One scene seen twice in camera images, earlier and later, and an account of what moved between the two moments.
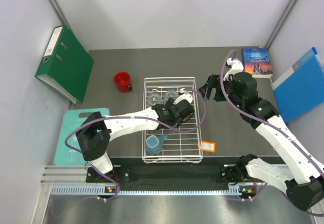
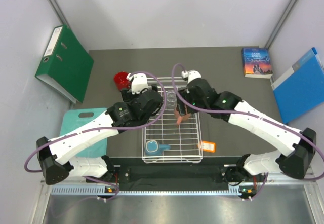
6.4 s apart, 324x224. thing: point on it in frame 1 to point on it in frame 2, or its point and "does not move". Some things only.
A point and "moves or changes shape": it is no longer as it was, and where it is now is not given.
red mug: x=123 y=81 does not move
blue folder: x=300 y=87 does not move
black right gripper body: x=228 y=86 to x=186 y=93
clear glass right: x=171 y=93 does not move
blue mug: x=154 y=144 moves or changes shape
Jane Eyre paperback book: x=256 y=61 does not move
